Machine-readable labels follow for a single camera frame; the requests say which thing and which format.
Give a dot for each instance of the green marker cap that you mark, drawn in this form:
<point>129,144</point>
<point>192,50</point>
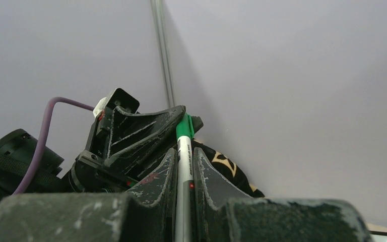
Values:
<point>185,127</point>

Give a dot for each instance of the green whiteboard marker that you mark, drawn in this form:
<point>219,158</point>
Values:
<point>185,188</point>

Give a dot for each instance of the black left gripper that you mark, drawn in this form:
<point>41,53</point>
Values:
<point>135,138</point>

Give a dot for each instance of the aluminium frame post left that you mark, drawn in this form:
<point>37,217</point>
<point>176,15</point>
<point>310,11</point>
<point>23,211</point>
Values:
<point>158,16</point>

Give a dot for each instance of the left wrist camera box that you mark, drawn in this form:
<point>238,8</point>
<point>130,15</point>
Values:
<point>117,97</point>

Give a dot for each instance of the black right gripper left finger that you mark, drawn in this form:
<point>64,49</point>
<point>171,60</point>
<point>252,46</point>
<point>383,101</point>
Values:
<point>145,212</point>

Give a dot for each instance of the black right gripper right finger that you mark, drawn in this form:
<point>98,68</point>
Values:
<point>225,213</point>

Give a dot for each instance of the black floral plush blanket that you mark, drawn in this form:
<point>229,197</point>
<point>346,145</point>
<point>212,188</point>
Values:
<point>229,170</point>

